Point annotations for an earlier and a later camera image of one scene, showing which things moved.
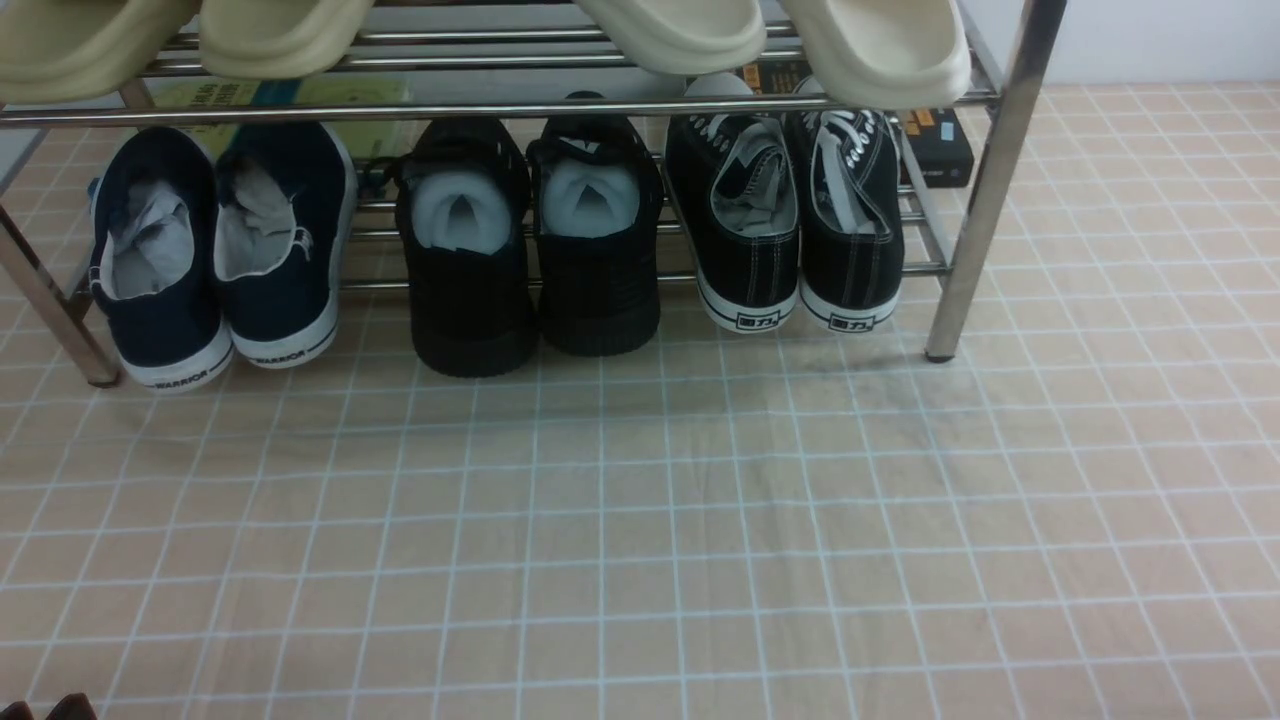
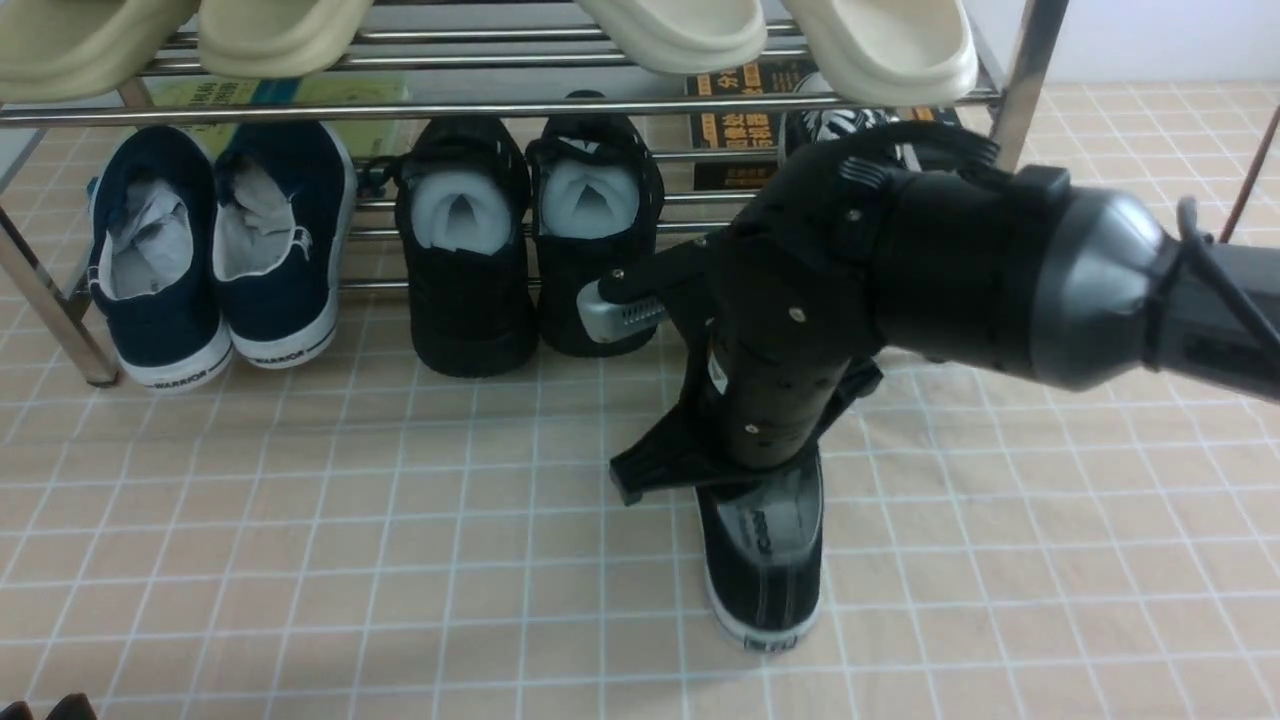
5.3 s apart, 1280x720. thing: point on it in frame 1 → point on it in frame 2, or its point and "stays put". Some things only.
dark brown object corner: (74, 707) stays put
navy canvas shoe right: (284, 204) stays put
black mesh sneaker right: (598, 192) stays put
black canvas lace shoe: (734, 179) → (762, 535)
